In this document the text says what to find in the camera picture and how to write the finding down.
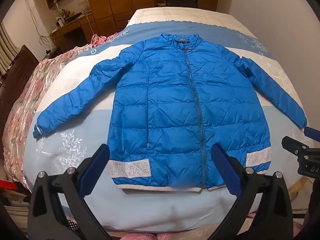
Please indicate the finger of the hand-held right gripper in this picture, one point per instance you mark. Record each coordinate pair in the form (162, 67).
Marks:
(312, 131)
(292, 146)

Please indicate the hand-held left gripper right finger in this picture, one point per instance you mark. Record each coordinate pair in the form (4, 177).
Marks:
(223, 166)

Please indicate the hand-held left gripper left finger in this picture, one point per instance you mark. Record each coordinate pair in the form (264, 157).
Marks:
(98, 163)

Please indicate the blue puffer jacket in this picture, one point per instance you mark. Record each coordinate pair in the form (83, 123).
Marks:
(175, 92)

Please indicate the pink cloth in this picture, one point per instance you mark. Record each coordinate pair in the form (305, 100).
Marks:
(175, 236)

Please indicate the pink floral blanket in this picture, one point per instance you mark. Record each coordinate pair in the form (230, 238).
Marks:
(27, 92)

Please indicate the wooden desk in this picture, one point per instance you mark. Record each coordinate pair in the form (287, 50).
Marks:
(67, 28)

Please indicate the white curtain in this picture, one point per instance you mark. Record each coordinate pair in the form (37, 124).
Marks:
(6, 52)

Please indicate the wooden wardrobe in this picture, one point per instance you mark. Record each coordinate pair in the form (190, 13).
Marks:
(125, 2)

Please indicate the black chair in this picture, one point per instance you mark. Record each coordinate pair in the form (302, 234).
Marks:
(181, 0)

